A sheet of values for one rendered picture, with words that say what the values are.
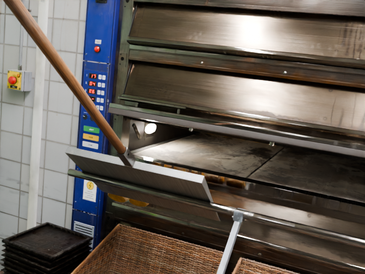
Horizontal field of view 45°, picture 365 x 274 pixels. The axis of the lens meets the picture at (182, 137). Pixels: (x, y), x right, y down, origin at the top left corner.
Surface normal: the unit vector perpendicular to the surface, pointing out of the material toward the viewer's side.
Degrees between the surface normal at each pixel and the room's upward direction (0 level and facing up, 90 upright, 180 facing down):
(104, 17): 90
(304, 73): 90
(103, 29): 90
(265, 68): 90
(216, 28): 70
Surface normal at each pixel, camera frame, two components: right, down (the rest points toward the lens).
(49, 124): -0.39, 0.12
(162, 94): -0.32, -0.22
